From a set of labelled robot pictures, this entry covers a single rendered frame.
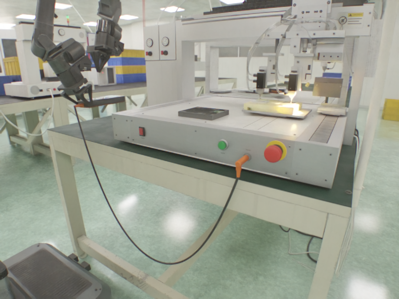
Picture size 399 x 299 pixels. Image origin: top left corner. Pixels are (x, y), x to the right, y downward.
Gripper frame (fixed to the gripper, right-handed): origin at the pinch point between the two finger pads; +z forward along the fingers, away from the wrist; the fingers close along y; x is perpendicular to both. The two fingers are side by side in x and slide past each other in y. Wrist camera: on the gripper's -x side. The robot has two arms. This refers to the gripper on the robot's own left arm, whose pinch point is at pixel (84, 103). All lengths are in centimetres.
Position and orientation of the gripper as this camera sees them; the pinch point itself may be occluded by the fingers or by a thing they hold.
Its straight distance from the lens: 101.6
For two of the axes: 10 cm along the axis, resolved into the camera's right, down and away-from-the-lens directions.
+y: -9.0, -1.4, 4.2
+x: -3.8, 7.2, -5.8
